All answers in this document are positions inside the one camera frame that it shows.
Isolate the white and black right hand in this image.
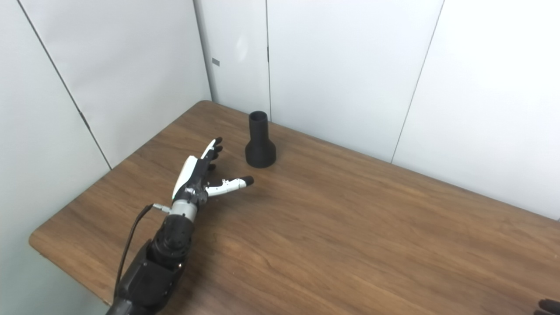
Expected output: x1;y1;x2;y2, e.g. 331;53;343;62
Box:
534;299;560;315

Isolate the white and black left hand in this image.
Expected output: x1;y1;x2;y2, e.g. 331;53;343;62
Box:
172;137;255;206

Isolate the black flared nozzle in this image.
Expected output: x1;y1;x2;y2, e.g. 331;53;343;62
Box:
245;111;277;169

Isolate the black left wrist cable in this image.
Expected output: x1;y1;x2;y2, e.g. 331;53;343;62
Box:
113;203;171;302

